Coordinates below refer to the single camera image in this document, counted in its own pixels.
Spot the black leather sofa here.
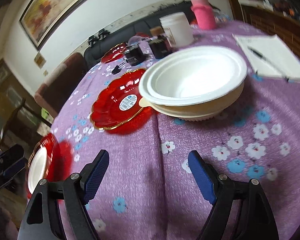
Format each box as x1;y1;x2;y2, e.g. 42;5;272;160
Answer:
83;1;194;68

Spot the top white stacked bowl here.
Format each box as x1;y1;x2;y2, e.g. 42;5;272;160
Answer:
139;46;247;106

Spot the dark wooden chair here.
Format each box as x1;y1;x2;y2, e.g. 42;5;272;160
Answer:
0;98;52;148

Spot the red plate with label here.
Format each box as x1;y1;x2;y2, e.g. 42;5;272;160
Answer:
90;68;155;134

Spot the black jar with cork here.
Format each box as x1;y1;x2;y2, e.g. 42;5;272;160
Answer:
148;26;172;60

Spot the far small red plate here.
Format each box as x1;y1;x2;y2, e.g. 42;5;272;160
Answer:
101;42;127;64

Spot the framed horse painting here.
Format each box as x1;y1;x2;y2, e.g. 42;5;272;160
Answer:
19;0;86;50

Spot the black binocular object on sofa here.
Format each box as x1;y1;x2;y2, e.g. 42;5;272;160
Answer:
88;29;110;47

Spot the white plastic jar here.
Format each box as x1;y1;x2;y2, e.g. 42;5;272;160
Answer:
160;12;194;48

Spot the black pen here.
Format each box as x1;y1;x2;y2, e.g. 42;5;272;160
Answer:
248;47;289;82

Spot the white paper notebook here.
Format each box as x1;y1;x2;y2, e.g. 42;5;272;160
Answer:
233;35;300;81

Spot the small black clip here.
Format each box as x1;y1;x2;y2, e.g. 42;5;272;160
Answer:
111;65;122;75

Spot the brown wooden side counter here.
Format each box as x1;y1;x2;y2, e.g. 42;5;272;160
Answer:
238;0;300;59

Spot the brown pink armchair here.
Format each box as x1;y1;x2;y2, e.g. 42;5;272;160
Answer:
34;53;88;118

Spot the beige bottom stacked bowl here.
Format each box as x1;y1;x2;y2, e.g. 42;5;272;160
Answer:
139;83;244;121

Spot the red plate left edge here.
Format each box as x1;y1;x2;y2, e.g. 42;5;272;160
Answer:
27;133;72;198

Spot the pink sleeved thermos bottle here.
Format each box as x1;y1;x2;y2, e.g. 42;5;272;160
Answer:
191;0;216;30

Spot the wooden glass cabinet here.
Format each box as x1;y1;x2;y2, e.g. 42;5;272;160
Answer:
0;60;40;146

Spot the white foam bowl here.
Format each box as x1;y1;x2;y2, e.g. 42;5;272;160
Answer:
27;147;47;194

